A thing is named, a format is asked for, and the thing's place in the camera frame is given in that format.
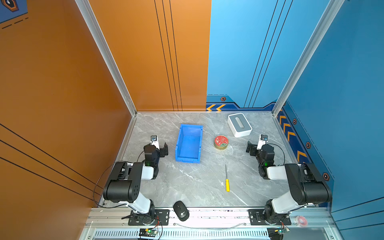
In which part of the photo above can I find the yellow handled screwdriver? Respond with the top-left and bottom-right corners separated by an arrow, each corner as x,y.
225,165 -> 230,192

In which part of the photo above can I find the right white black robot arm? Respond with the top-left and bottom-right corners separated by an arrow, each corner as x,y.
246,142 -> 332,225

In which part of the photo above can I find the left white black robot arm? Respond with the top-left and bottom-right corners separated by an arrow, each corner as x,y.
103,144 -> 169,225

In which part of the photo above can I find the blue plastic bin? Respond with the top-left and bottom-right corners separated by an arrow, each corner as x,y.
175,124 -> 203,164

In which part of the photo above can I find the white tissue box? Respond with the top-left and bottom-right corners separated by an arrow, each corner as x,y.
228,113 -> 253,138

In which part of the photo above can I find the red round tin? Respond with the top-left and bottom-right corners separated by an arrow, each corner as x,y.
214,135 -> 229,150

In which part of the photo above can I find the clear tape roll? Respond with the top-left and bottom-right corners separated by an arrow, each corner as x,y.
295,216 -> 308,228

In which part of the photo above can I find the right green circuit board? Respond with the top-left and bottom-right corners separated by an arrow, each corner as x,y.
267,227 -> 291,240

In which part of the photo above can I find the green circuit board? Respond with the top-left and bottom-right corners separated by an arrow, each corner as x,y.
138,229 -> 160,240
267,227 -> 291,240

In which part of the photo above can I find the left green circuit board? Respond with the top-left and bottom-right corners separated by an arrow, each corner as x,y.
138,229 -> 160,240

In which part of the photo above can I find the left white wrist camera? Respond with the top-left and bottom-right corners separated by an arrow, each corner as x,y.
150,135 -> 160,149

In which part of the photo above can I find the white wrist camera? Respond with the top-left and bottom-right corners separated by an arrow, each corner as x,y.
150,135 -> 160,149
257,134 -> 268,150

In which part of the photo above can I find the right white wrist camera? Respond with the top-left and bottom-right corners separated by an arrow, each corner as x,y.
257,134 -> 268,150

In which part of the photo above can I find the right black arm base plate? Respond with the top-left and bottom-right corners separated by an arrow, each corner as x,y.
248,209 -> 292,226

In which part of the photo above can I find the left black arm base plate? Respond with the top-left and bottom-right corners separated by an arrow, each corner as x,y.
128,209 -> 170,226

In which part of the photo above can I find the aluminium front rail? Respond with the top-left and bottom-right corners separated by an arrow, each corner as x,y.
80,207 -> 343,240

